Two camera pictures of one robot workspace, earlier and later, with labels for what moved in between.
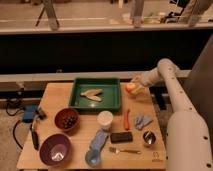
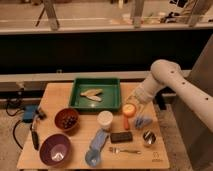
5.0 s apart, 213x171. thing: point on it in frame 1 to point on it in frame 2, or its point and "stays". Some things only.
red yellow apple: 129,87 to 128,110
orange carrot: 126,120 stays
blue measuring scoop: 93,155 stays
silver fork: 117,151 stays
